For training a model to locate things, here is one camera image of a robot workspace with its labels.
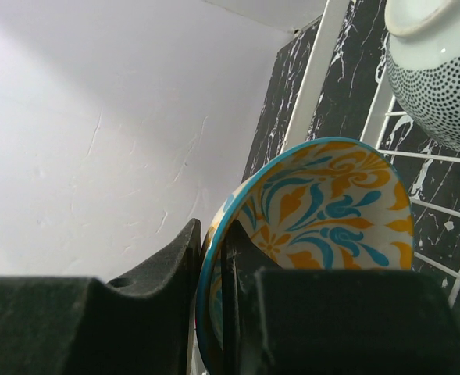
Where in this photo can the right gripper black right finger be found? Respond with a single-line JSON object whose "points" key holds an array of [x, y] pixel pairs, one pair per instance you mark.
{"points": [[279, 321]]}

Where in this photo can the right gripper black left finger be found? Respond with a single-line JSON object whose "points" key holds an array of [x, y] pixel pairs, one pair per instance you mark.
{"points": [[141, 322]]}

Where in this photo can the orange blue floral bowl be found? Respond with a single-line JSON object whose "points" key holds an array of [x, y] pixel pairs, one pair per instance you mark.
{"points": [[330, 203]]}

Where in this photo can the grey red-rimmed patterned bowl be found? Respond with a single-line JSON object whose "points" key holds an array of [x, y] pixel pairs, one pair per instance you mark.
{"points": [[423, 65]]}

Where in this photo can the white wire dish rack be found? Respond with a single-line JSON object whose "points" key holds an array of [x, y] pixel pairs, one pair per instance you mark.
{"points": [[343, 91]]}

